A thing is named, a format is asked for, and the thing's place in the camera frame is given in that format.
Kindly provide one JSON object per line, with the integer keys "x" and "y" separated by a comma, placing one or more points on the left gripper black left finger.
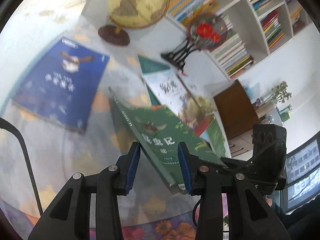
{"x": 68, "y": 215}

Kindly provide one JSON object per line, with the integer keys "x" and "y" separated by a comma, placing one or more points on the green insect book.
{"x": 159, "y": 131}

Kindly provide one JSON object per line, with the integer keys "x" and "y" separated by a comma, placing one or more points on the white rabbit hill book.
{"x": 187, "y": 100}

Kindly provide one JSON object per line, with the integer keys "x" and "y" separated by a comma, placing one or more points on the window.
{"x": 302, "y": 174}

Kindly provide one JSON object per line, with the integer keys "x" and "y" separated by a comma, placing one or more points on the brown wooden cabinet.
{"x": 236, "y": 111}

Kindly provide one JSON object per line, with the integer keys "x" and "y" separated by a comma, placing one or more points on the potted green plant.
{"x": 280, "y": 93}

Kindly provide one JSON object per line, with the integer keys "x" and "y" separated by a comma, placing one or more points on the blue eagle book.
{"x": 62, "y": 84}

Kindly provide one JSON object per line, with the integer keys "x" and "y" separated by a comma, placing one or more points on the round embroidered fan on stand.
{"x": 207, "y": 31}

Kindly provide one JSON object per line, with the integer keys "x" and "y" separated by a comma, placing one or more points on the white bookshelf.
{"x": 202, "y": 66}

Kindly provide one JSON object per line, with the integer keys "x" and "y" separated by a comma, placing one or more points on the yellow antique globe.
{"x": 131, "y": 14}

